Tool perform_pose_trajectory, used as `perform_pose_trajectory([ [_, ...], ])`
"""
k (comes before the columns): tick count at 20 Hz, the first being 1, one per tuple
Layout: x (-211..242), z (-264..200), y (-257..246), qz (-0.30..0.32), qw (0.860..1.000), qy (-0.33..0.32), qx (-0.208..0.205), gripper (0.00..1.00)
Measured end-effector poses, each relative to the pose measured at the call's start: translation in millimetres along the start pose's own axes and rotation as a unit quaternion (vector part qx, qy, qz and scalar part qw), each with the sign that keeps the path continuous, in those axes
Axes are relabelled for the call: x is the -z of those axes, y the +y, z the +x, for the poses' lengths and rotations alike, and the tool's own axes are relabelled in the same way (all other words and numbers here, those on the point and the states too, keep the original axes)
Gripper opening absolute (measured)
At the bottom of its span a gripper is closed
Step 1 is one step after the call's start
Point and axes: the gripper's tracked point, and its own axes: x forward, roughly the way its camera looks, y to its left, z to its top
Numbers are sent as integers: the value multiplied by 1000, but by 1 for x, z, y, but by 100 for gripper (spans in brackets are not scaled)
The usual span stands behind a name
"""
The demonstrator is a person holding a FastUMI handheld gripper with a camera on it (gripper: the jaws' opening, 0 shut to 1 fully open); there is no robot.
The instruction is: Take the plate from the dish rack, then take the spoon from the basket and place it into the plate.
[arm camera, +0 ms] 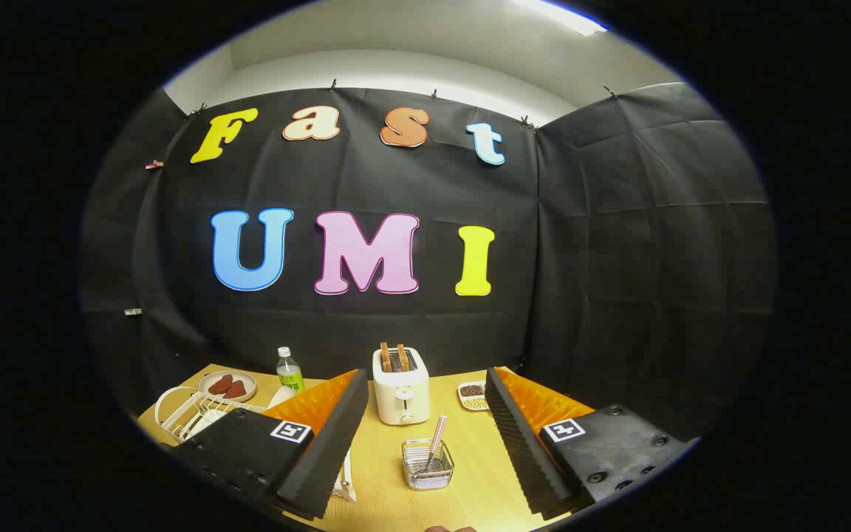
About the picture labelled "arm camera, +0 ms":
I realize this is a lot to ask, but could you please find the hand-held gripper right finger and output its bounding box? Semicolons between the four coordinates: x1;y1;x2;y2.
485;366;692;520

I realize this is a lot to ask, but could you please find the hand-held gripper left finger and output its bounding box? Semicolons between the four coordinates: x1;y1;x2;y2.
171;368;369;520

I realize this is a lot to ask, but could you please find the spoon with red checked handle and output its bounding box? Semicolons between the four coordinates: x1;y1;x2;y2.
425;415;448;474

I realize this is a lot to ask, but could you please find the metal wire basket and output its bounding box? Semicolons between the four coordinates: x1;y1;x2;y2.
401;437;456;491

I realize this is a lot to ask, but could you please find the white wire dish rack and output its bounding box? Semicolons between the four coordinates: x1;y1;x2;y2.
154;386;358;505

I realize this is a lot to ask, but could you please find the white divided dish with beans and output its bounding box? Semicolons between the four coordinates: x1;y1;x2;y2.
457;381;491;412

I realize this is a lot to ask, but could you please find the small beige plate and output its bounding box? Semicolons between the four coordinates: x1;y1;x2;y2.
198;370;258;403

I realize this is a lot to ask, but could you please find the green label drink bottle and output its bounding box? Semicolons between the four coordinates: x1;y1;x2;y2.
276;347;305;392

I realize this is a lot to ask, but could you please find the white toaster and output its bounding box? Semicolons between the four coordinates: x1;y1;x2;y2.
372;347;431;426

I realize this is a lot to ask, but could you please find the black backdrop cloth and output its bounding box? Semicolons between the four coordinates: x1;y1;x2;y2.
78;81;777;444

